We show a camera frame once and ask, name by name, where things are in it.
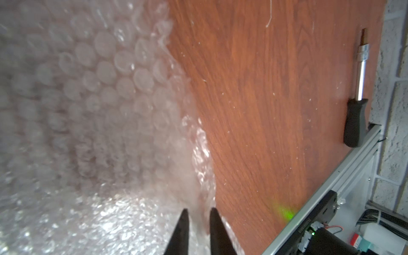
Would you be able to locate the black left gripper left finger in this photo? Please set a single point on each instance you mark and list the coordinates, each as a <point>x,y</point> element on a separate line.
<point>179,241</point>

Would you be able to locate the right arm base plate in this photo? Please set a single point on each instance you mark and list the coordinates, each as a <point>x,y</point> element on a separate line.
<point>312,223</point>

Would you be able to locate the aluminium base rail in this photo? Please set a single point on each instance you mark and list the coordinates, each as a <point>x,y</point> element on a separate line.
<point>337,181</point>

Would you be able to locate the black handled screwdriver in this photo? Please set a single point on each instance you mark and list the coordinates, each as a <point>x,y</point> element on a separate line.
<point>355,126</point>

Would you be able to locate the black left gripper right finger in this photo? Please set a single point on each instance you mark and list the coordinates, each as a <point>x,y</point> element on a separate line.
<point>220,242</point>

